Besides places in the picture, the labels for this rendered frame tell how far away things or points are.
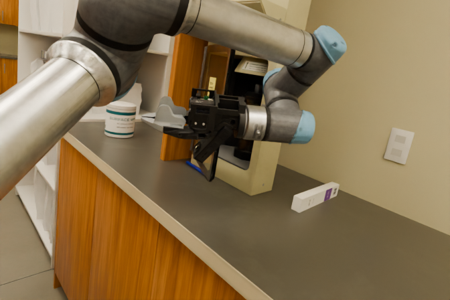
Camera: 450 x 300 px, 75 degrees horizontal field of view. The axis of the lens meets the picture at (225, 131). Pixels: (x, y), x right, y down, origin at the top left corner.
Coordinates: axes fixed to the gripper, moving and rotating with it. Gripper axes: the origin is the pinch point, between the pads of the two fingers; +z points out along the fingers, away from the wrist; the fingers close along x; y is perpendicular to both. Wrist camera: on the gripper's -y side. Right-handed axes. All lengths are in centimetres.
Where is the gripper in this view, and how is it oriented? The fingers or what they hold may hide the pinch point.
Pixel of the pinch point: (147, 121)
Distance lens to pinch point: 64.3
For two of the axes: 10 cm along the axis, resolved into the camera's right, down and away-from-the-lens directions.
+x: 0.6, 5.6, -8.2
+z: -9.9, -0.9, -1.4
